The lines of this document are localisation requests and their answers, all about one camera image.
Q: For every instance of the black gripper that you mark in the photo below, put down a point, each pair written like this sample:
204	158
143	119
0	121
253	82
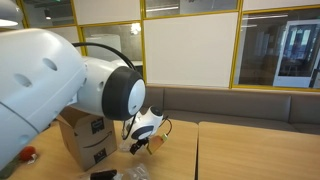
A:
136	146

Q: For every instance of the clear plastic bag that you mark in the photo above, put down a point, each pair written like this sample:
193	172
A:
138	172

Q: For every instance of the brown cardboard box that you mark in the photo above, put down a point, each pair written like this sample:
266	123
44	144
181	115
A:
90	139

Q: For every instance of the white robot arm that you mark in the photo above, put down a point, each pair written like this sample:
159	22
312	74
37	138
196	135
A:
41	73

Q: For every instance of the red plush toy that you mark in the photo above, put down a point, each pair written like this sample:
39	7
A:
27	153

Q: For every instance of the grey bench sofa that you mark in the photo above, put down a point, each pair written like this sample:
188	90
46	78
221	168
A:
296	112

